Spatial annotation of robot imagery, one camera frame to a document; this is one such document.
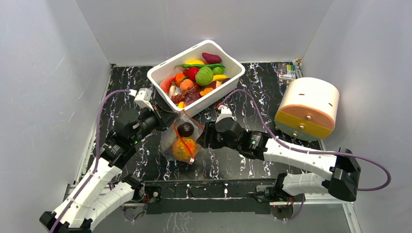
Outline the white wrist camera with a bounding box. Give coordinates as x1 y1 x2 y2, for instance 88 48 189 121
129 88 154 111
216 103 232 123

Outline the orange toy pineapple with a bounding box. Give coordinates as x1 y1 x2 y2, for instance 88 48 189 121
172 137 197 164

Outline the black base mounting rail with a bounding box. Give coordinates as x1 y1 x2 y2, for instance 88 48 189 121
63 176 353 216

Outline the white plastic food bin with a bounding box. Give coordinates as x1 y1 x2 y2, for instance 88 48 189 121
147 40 245 116

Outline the clear zip top bag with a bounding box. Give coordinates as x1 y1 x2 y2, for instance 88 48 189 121
159 111 204 165

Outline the yellow toy lemon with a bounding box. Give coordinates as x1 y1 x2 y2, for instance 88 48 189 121
185 59 205 65

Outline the red toy slice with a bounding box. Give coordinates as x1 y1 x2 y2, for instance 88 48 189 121
159 75 175 94

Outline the box of markers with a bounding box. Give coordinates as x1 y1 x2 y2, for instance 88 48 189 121
277 60 303 83

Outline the purple toy sweet potato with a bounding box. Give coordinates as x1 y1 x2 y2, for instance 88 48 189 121
202 52 222 64

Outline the white cylindrical drum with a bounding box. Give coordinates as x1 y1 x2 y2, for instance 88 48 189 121
275 77 340 141

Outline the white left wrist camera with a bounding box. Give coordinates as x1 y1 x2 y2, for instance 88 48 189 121
129 88 154 111

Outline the green toy chili pepper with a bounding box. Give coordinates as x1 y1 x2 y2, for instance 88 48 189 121
174 64 225 69

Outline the dark red toy meat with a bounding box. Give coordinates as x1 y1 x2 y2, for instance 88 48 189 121
184 91 202 106

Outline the dark toy plum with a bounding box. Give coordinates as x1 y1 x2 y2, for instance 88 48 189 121
177 122 194 137

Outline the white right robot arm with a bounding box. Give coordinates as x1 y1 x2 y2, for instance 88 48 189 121
196 117 361 202

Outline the red toy grape bunch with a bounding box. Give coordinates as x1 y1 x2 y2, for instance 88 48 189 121
171 87 198 104

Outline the orange toy carrot piece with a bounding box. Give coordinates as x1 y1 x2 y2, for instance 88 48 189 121
174 73 187 87

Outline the green toy cabbage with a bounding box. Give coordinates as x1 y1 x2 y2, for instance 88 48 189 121
196 67 214 86

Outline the red toy tomato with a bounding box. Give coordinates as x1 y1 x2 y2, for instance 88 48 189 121
187 67 199 82

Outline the yellow toy banana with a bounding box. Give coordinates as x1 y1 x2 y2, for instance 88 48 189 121
213 74 229 82

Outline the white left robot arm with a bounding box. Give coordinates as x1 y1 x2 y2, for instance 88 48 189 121
39 105 178 233

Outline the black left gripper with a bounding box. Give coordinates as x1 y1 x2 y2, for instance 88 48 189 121
131 102 179 145

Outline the yellow orange toy piece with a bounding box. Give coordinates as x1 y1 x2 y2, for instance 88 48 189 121
199 87 214 97

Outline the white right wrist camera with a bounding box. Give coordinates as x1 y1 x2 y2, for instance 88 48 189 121
216 103 232 123

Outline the peach toy fruit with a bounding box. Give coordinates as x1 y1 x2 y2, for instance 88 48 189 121
179 79 195 93

